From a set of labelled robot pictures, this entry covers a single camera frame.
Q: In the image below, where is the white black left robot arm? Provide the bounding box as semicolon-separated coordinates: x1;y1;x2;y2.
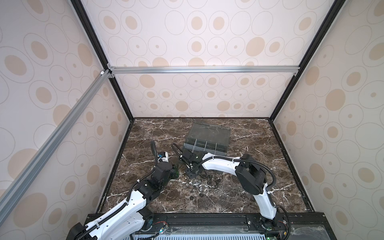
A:
67;162;179;240

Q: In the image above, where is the aluminium crossbar left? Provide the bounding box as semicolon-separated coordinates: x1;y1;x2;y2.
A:
1;69;111;225

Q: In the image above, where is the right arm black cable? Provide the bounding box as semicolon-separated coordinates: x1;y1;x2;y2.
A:
170;142;292;240

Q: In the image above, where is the pile of screws and nuts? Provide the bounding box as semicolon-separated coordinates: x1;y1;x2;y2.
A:
182;171;223;198

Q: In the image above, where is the black corner frame post left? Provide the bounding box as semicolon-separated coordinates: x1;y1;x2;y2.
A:
70;0;135;122

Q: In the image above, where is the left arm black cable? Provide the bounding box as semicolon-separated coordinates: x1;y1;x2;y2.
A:
73;140;160;240

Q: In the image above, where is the aluminium crossbar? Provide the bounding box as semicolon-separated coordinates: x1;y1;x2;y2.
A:
1;69;111;225
110;66;300;75

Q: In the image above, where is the black corner frame post right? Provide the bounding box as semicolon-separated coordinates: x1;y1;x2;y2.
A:
269;0;346;123

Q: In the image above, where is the aluminium crossbar back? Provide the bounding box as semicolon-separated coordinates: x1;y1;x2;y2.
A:
110;66;300;75

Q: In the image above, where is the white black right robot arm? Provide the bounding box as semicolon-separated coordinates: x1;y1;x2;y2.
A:
177;149;277;220

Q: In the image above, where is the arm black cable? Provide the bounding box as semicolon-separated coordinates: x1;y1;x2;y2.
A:
73;140;160;240
170;142;292;240

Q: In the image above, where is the clear plastic organizer box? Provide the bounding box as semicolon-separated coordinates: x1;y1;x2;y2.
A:
184;123;231;156

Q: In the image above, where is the black corner frame post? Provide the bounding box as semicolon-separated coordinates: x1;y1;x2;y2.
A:
269;0;346;123
70;0;135;122

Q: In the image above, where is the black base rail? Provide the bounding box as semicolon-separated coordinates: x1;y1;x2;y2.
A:
77;212;338;240

